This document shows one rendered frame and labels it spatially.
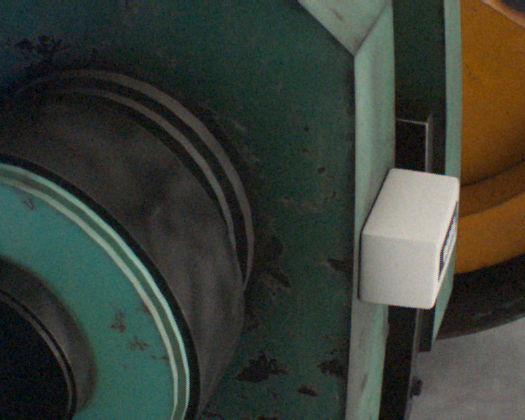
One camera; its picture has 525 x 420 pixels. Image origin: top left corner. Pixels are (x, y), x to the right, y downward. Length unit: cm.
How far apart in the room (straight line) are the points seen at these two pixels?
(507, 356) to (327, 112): 224
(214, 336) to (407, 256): 12
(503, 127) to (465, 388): 155
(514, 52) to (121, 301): 70
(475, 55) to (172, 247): 68
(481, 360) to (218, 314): 225
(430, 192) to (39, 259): 22
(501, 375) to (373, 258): 212
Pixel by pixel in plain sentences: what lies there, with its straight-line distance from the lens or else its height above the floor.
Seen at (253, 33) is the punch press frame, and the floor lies 144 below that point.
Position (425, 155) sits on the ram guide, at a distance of 88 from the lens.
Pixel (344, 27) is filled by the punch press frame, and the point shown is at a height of 144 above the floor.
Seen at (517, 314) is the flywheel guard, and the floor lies 98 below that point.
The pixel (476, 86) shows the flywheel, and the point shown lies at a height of 118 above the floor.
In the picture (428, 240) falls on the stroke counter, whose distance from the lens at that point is 61.
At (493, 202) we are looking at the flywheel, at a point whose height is 107.
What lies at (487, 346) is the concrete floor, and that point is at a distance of 282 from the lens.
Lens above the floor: 165
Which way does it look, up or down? 30 degrees down
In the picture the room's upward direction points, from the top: 1 degrees counter-clockwise
